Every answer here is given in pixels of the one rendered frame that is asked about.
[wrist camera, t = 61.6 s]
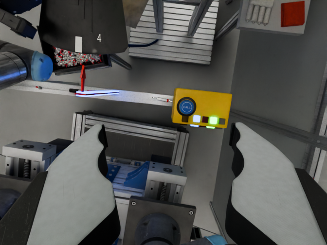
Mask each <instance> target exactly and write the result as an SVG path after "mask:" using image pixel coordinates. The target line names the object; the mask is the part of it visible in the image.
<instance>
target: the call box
mask: <svg viewBox="0 0 327 245"><path fill-rule="evenodd" d="M184 100H190V101H191V102H192V103H193V104H194V110H193V111H192V113H190V114H183V113H182V112H181V111H180V103H181V102H182V101H184ZM231 101H232V94H230V93H221V92H212V91H203V90H194V89H185V88H175V89H174V98H173V106H172V114H171V118H172V122H173V123H182V124H191V125H200V126H209V127H219V128H227V124H228V119H229V113H230V107H231ZM194 115H197V116H200V122H194V121H193V119H194ZM182 116H188V122H182ZM203 116H206V117H209V120H208V123H204V122H201V121H202V117H203ZM211 117H215V118H217V124H213V123H210V119H211ZM219 118H224V119H226V120H225V125H222V124H219V123H218V121H219Z"/></svg>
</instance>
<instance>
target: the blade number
mask: <svg viewBox="0 0 327 245"><path fill-rule="evenodd" d="M95 44H104V35H103V31H95Z"/></svg>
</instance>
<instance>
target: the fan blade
mask: <svg viewBox="0 0 327 245"><path fill-rule="evenodd" d="M95 31H103V35H104V44H95ZM38 34H39V36H40V38H41V40H43V41H44V42H46V43H48V44H50V45H52V46H55V47H57V48H60V49H63V50H66V51H70V52H74V53H83V54H115V53H123V52H125V51H126V49H127V48H128V40H127V31H126V23H125V16H124V9H123V2H122V0H42V4H41V11H40V19H39V30H38ZM76 36H78V37H82V52H76V51H75V37H76Z"/></svg>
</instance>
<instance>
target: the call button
mask: <svg viewBox="0 0 327 245"><path fill-rule="evenodd" d="M193 110H194V104H193V103H192V102H191V101H190V100H184V101H182V102H181V103H180V111H181V112H182V113H183V114H190V113H192V111H193Z"/></svg>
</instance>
